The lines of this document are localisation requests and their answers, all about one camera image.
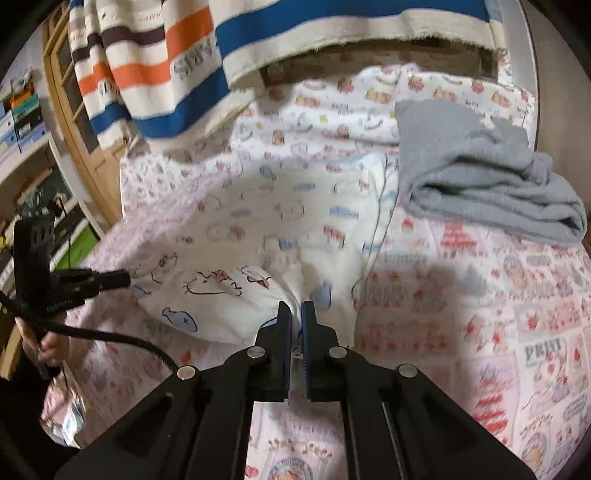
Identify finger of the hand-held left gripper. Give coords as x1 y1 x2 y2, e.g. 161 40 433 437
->
58 279 131 298
69 270 131 282

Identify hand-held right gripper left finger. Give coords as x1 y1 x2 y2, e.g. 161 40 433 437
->
53 301 293 480

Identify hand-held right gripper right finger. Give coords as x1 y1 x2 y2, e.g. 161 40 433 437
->
301 300 539 480

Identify white cat print pants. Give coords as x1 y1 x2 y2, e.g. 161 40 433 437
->
131 152 400 345

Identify person's left hand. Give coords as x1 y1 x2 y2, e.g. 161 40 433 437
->
22 323 64 370

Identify green bin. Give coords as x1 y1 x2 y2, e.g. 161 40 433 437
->
48 220 100 274

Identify shiny plastic bag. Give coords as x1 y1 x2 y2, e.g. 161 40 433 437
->
41 373 89 449

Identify wooden door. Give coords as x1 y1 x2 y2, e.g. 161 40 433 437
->
42 9 126 224

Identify shelf with boxes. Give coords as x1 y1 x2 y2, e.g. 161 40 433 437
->
0 69 52 167

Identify pink patchwork print bedsheet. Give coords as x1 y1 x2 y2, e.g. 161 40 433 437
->
41 203 591 480

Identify blue orange striped blanket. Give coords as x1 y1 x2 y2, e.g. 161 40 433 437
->
68 0 502 151

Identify grey fleece cloth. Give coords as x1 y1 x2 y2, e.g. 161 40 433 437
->
394 99 588 246

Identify white bear print sheet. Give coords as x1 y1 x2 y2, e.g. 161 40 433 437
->
119 64 540 224

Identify brown headboard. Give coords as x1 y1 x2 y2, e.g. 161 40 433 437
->
257 38 496 86

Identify black cable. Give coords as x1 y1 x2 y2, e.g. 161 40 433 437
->
0 292 182 371

